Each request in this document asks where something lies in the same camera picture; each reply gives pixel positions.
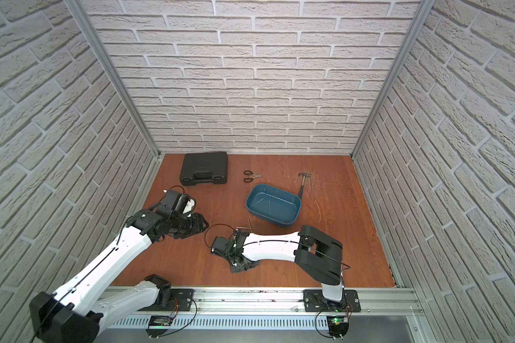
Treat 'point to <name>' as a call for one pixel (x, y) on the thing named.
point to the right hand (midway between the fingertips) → (244, 264)
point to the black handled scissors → (251, 174)
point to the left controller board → (160, 321)
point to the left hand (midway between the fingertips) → (207, 222)
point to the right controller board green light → (337, 322)
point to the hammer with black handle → (302, 174)
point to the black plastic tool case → (204, 167)
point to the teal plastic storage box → (277, 206)
